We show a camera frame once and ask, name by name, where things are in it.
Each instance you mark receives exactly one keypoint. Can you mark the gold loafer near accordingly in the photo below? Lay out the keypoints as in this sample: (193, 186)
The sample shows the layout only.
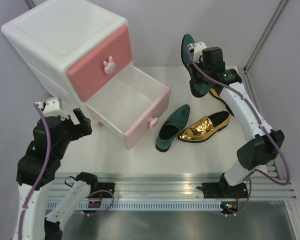
(205, 128)

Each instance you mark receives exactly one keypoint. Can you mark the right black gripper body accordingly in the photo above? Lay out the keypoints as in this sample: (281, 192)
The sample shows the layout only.
(200, 64)

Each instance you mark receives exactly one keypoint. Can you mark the aluminium corner frame post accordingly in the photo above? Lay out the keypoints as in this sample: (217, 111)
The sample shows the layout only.
(266, 33)

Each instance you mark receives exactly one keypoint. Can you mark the white plastic shoe cabinet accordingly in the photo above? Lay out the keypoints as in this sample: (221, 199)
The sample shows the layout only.
(54, 36)

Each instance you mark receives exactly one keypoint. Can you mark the white slotted cable duct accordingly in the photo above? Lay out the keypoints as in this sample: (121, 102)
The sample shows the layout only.
(122, 205)

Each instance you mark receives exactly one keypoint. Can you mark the gold loafer far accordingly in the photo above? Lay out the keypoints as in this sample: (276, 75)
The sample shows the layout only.
(214, 94)

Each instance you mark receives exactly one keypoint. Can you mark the light pink drawer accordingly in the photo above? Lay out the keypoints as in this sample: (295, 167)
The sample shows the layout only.
(130, 104)

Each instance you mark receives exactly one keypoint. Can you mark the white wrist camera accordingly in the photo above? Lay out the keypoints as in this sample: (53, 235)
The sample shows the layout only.
(53, 107)
(196, 49)

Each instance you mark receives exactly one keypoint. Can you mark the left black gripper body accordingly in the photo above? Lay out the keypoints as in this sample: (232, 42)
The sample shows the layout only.
(70, 133)

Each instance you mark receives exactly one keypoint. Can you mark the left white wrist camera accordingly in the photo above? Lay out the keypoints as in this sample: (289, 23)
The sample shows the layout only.
(53, 107)

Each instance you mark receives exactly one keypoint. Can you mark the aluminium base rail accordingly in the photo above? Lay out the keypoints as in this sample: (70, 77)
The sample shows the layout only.
(183, 186)

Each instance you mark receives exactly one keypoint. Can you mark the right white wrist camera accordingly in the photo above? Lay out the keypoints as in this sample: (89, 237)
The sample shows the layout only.
(196, 49)

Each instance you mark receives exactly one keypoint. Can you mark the dark pink drawer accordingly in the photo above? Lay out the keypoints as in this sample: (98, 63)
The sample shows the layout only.
(99, 66)

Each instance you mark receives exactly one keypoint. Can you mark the gold loafer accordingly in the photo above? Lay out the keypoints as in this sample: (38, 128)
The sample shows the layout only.
(205, 128)
(214, 94)

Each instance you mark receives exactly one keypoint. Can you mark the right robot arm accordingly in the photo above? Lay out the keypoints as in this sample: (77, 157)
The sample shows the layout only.
(263, 143)

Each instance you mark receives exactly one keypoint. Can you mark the green loafer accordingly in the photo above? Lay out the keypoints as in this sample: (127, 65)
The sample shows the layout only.
(198, 87)
(171, 128)

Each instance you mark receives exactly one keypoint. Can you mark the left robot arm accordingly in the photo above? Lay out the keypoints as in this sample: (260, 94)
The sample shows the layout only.
(36, 171)

